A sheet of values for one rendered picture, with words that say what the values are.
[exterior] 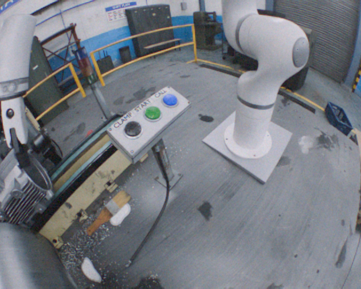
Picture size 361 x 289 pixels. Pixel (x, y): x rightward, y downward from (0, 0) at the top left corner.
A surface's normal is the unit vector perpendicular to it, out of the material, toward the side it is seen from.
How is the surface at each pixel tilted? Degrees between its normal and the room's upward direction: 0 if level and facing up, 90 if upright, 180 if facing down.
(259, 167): 4
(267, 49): 88
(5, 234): 58
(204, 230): 0
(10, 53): 91
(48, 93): 90
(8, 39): 87
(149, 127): 26
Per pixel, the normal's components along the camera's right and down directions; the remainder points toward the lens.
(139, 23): 0.67, 0.51
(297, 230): -0.11, -0.65
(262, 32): -0.91, 0.08
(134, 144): 0.25, -0.41
